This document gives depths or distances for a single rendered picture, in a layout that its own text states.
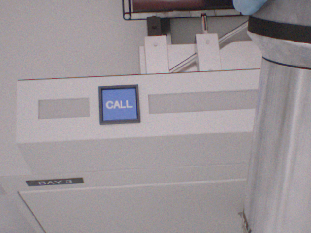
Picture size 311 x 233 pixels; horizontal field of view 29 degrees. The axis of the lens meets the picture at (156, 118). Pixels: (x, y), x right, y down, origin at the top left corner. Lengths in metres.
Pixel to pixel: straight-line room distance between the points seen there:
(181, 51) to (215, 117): 0.17
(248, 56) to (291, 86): 0.47
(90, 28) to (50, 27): 0.07
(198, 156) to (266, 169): 0.38
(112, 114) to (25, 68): 0.25
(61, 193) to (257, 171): 0.57
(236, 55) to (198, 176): 0.21
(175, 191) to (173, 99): 0.28
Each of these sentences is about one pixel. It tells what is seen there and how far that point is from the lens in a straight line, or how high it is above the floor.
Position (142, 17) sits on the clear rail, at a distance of 0.97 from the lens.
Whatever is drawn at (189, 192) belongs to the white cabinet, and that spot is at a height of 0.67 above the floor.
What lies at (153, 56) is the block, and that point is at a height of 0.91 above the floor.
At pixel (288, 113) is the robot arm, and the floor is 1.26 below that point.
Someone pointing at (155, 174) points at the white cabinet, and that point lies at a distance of 0.98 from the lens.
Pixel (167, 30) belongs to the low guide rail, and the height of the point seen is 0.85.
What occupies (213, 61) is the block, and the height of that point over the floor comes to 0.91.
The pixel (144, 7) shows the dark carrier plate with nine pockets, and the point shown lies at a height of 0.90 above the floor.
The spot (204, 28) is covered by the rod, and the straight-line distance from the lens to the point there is 0.96.
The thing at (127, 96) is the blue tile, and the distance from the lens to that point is 0.83.
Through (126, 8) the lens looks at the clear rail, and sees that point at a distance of 0.97.
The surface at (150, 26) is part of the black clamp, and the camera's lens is 0.95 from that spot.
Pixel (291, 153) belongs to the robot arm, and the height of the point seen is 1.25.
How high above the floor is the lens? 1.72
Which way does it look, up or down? 67 degrees down
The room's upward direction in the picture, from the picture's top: 4 degrees clockwise
